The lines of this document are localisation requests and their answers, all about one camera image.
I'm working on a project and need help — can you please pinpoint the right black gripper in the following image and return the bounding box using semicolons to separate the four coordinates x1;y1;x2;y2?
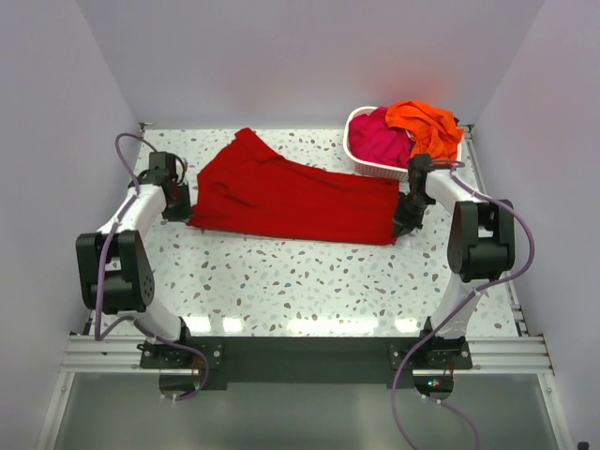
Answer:
392;191;433;240

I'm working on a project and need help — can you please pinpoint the red t shirt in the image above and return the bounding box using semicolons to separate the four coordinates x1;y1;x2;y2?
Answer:
187;128;399;246

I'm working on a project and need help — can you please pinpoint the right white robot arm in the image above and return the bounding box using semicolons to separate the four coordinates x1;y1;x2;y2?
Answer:
394;154;515;368

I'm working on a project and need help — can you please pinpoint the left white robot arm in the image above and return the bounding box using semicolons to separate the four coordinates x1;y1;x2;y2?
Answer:
75;152;194;368

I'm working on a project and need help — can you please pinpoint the white laundry basket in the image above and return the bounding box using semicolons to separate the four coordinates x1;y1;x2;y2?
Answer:
342;106;463;181

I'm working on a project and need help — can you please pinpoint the orange t shirt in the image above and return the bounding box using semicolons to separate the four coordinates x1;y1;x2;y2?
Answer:
385;100;463;160

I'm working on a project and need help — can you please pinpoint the magenta t shirt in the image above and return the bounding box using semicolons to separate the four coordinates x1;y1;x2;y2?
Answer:
348;107;413;169

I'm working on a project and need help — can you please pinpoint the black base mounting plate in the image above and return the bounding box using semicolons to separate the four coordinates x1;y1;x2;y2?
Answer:
137;337;473;393

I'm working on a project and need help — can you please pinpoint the aluminium frame rail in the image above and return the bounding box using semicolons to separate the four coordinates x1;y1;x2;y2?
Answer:
60;336;553;374

